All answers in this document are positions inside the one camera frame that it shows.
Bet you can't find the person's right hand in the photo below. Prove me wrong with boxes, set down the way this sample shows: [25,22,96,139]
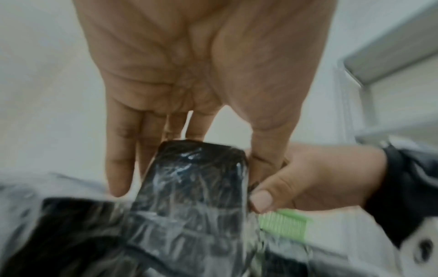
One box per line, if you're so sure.
[248,142,388,214]

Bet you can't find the person's left hand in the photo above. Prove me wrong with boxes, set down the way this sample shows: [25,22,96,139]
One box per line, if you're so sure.
[71,0,339,198]

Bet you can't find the green plastic basket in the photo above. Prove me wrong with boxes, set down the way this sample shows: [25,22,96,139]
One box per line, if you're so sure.
[258,209,314,240]

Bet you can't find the black labelled package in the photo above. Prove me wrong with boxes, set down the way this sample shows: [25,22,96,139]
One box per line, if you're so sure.
[127,139,256,244]

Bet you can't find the black packets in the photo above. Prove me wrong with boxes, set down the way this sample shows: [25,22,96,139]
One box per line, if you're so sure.
[0,172,343,277]

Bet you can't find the black wristband with marker tags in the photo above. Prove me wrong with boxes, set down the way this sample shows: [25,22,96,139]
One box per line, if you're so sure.
[364,137,438,250]

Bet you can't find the white metal shelf rack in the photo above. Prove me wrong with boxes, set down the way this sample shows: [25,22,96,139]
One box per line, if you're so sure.
[337,0,438,141]

